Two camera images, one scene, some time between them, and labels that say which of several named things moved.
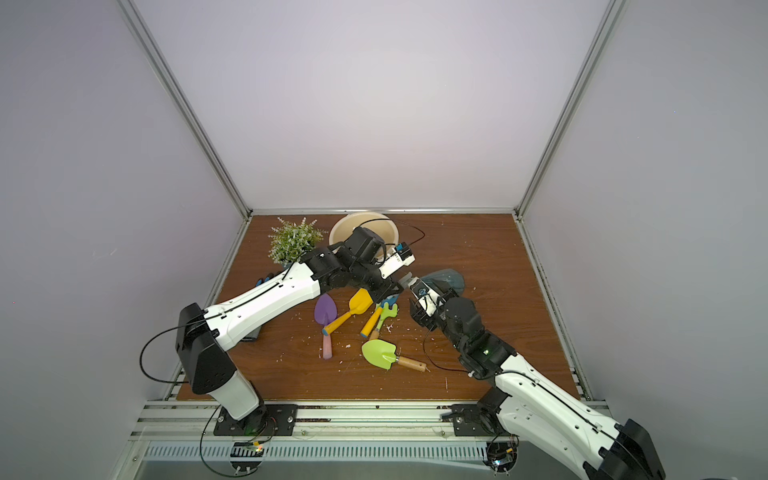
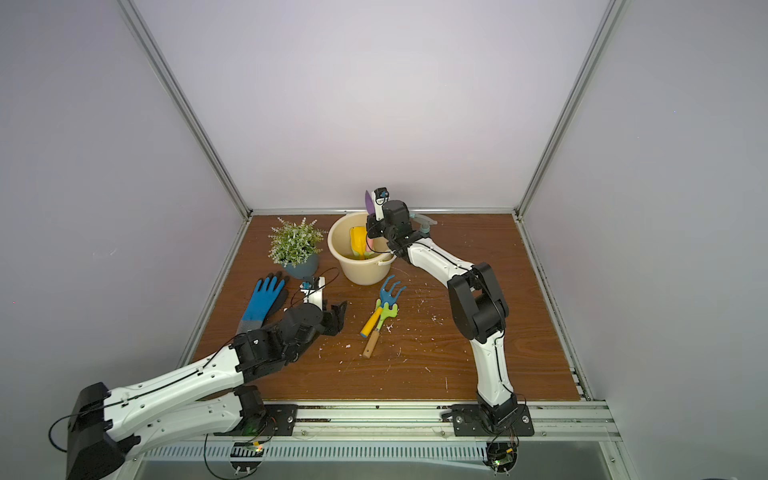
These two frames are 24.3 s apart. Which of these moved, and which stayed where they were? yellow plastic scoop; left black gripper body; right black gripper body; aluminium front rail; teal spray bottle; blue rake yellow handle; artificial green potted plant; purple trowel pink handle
Moved: left black gripper body; right black gripper body; teal spray bottle; yellow plastic scoop; purple trowel pink handle
Stayed: aluminium front rail; blue rake yellow handle; artificial green potted plant
